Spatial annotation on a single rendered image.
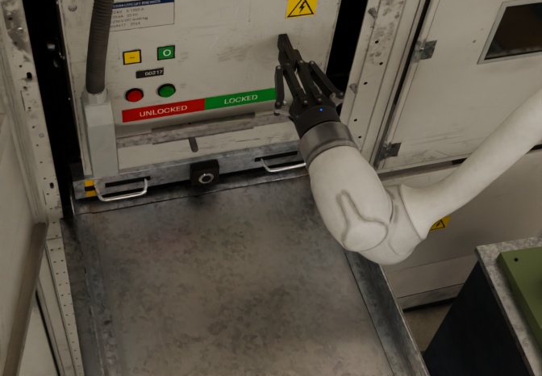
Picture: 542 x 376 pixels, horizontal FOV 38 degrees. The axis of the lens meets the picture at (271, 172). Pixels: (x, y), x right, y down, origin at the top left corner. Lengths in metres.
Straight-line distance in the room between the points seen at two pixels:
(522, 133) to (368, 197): 0.25
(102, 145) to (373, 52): 0.53
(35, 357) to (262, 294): 0.78
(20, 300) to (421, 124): 0.89
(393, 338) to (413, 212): 0.34
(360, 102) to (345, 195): 0.45
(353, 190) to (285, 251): 0.46
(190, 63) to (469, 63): 0.56
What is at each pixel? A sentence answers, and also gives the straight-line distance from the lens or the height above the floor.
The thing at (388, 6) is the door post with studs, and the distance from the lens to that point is 1.45.
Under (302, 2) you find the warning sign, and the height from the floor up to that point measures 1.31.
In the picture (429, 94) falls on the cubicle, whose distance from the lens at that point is 1.65.
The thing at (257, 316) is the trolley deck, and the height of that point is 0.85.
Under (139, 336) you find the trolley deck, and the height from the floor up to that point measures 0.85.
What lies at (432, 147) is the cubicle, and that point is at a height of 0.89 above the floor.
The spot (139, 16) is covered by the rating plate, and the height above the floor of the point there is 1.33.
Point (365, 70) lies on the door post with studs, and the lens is 1.55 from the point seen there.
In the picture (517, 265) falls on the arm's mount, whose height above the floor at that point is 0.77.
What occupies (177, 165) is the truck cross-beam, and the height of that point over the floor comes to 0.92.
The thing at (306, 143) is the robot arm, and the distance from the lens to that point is 1.28.
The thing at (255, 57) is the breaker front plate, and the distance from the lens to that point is 1.48.
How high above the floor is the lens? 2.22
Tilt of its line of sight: 52 degrees down
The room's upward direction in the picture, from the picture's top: 9 degrees clockwise
